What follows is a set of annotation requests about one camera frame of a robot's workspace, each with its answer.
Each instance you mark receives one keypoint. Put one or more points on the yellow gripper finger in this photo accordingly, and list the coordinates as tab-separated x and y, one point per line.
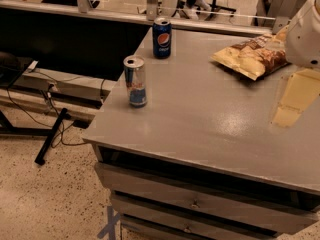
302	89

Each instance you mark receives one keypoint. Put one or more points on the blue tape cross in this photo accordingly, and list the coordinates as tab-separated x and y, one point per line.
109	229

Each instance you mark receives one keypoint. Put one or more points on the yellow brown chip bag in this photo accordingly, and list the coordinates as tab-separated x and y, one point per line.
255	57

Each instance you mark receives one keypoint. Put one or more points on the grey drawer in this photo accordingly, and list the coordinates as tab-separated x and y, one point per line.
166	222
253	212

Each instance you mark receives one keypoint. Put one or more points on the middle grey drawer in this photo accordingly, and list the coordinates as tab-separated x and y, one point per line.
166	222

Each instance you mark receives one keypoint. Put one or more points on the grey metal railing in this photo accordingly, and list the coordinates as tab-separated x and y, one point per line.
244	16

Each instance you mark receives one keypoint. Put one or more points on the top grey drawer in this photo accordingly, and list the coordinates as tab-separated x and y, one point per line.
253	212

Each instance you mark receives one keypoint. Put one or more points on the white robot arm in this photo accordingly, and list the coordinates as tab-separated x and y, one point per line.
302	48

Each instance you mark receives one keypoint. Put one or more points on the silver blue red bull can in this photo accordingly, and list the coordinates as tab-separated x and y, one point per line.
135	77

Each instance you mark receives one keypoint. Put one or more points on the grey drawer cabinet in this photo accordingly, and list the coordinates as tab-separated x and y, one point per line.
203	159

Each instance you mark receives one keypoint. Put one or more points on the blue pepsi can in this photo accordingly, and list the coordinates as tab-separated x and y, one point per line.
161	32

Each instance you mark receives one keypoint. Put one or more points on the black metal floor bar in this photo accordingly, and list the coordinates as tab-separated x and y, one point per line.
40	157

